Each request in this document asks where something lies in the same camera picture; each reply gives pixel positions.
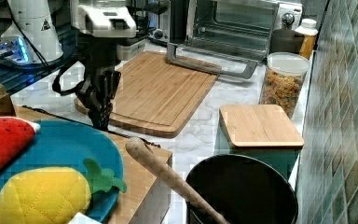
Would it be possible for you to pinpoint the black cable loop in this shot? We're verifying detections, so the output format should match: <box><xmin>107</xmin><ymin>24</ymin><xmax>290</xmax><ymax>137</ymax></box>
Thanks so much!
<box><xmin>51</xmin><ymin>63</ymin><xmax>87</xmax><ymax>97</ymax></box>

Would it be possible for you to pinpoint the white paper corner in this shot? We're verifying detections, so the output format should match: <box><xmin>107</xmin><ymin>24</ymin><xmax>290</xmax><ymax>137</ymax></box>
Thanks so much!
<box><xmin>68</xmin><ymin>213</ymin><xmax>102</xmax><ymax>224</ymax></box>

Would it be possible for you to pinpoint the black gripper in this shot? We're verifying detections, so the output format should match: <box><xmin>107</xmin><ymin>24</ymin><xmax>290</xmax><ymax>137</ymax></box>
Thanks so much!
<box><xmin>76</xmin><ymin>36</ymin><xmax>119</xmax><ymax>131</ymax></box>

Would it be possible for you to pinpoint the orange bottle white cap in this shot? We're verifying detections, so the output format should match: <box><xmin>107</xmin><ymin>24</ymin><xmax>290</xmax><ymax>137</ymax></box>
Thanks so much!
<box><xmin>296</xmin><ymin>19</ymin><xmax>318</xmax><ymax>59</ymax></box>

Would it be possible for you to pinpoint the silver toaster oven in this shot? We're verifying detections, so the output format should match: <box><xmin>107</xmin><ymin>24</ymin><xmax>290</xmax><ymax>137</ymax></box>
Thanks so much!
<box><xmin>144</xmin><ymin>0</ymin><xmax>303</xmax><ymax>79</ymax></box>

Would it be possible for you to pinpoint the teal blue plate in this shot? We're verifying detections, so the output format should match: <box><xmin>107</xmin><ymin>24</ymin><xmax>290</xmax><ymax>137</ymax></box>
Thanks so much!
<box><xmin>0</xmin><ymin>119</ymin><xmax>125</xmax><ymax>223</ymax></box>

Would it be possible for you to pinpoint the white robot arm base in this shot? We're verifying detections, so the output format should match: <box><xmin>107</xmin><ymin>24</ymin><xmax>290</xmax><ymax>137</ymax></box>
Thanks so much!
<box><xmin>0</xmin><ymin>0</ymin><xmax>63</xmax><ymax>65</ymax></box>

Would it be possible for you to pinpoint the red plush watermelon slice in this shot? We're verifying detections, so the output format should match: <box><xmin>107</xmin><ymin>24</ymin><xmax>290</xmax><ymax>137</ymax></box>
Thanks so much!
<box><xmin>0</xmin><ymin>117</ymin><xmax>40</xmax><ymax>170</ymax></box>

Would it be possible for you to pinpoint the dark grey round canister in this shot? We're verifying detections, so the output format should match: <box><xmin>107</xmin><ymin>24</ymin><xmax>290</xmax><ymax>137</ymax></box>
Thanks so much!
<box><xmin>269</xmin><ymin>29</ymin><xmax>305</xmax><ymax>54</ymax></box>

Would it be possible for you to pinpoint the bamboo cutting board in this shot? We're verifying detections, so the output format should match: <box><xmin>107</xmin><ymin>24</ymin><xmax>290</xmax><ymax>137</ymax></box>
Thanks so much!
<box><xmin>74</xmin><ymin>50</ymin><xmax>220</xmax><ymax>139</ymax></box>

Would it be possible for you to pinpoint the teal box bamboo lid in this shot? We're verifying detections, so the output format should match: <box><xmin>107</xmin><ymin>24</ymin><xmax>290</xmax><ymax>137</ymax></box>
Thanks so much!
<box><xmin>214</xmin><ymin>105</ymin><xmax>304</xmax><ymax>180</ymax></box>

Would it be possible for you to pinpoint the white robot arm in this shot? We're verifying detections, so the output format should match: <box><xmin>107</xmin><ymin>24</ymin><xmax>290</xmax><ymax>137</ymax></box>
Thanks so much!
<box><xmin>70</xmin><ymin>0</ymin><xmax>136</xmax><ymax>131</ymax></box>

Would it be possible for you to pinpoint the clear pasta jar white lid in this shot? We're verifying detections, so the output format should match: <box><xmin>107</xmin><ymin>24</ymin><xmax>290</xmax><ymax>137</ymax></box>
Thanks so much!
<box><xmin>259</xmin><ymin>52</ymin><xmax>310</xmax><ymax>118</ymax></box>

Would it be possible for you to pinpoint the wooden utensil handle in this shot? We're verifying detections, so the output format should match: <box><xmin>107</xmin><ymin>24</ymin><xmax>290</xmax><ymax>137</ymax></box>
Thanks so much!
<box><xmin>125</xmin><ymin>137</ymin><xmax>230</xmax><ymax>224</ymax></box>

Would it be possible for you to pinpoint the yellow plush pineapple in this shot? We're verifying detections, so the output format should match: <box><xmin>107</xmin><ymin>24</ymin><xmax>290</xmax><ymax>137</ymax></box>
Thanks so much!
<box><xmin>0</xmin><ymin>158</ymin><xmax>127</xmax><ymax>224</ymax></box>

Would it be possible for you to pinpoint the black round utensil holder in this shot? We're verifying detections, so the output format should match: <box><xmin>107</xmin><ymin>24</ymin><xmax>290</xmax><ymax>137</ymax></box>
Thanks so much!
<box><xmin>186</xmin><ymin>155</ymin><xmax>298</xmax><ymax>224</ymax></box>

